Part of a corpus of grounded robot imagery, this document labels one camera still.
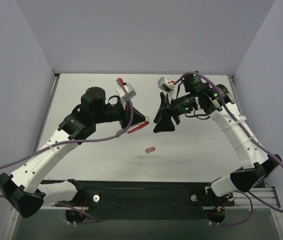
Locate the metal chain keyring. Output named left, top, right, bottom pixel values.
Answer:
left=131, top=116, right=149, bottom=128

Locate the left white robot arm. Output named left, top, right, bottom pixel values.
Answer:
left=0, top=83, right=146, bottom=218

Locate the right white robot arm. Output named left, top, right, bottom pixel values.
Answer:
left=153, top=74, right=279, bottom=199

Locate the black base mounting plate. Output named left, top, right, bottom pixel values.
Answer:
left=48, top=179, right=245, bottom=222

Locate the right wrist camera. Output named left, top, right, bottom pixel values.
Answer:
left=157, top=76, right=176, bottom=100

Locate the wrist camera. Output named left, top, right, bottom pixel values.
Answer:
left=116, top=83, right=136, bottom=109
left=157, top=76, right=176, bottom=100

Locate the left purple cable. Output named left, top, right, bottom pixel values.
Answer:
left=0, top=78, right=135, bottom=198

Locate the purple cable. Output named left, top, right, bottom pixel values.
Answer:
left=0, top=78, right=135, bottom=198
left=173, top=71, right=283, bottom=213

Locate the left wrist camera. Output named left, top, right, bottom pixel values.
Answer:
left=116, top=83, right=136, bottom=109

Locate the aluminium frame rail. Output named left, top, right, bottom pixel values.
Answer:
left=231, top=186, right=281, bottom=208

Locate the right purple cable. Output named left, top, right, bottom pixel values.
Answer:
left=173, top=71, right=283, bottom=213

